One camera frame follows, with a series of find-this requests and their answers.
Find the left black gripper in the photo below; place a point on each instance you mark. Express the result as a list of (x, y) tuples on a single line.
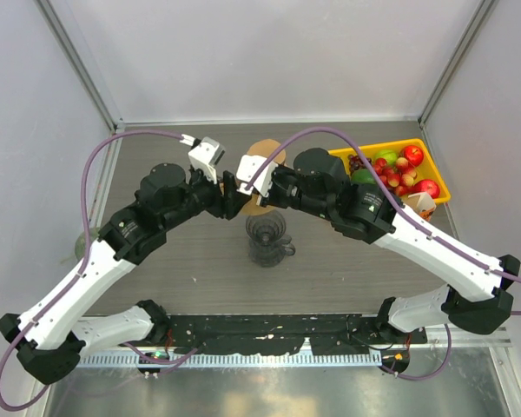
[(228, 202)]

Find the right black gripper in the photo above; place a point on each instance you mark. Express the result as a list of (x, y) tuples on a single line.
[(271, 201)]

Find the grey plastic measuring cup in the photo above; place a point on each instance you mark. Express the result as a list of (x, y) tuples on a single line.
[(270, 254)]

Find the grey plastic dripper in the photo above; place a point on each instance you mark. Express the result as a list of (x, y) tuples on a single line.
[(266, 230)]

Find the brown paper coffee filter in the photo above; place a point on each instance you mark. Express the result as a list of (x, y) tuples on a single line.
[(265, 148)]

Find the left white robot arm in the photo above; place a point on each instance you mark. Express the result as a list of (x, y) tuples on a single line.
[(50, 339)]

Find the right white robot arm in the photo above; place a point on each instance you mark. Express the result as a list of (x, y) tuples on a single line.
[(473, 296)]

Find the orange filter holder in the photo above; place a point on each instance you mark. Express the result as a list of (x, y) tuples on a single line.
[(423, 204)]

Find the red grape bunch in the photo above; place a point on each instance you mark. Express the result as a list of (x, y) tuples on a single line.
[(355, 163)]

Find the dark green avocado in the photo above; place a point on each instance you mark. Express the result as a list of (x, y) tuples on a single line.
[(363, 176)]

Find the green apple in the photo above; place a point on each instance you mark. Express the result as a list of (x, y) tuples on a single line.
[(389, 155)]

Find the lychee fruit cluster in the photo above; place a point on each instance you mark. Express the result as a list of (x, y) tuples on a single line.
[(398, 177)]

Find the red apple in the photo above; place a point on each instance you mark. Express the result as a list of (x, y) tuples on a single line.
[(415, 155), (427, 186)]

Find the green melon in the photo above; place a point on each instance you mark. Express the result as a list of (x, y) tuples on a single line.
[(81, 244)]

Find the yellow plastic bin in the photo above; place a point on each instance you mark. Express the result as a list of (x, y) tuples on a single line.
[(427, 170)]

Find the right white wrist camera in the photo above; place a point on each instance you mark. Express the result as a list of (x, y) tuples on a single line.
[(252, 175)]

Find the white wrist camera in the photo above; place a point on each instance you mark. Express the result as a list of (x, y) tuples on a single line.
[(204, 155), (252, 175)]

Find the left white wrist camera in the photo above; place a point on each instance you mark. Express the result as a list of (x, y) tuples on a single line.
[(204, 155)]

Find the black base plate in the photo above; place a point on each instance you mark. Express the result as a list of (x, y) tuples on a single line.
[(278, 334)]

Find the white slotted cable duct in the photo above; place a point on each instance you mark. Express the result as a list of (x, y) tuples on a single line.
[(123, 358)]

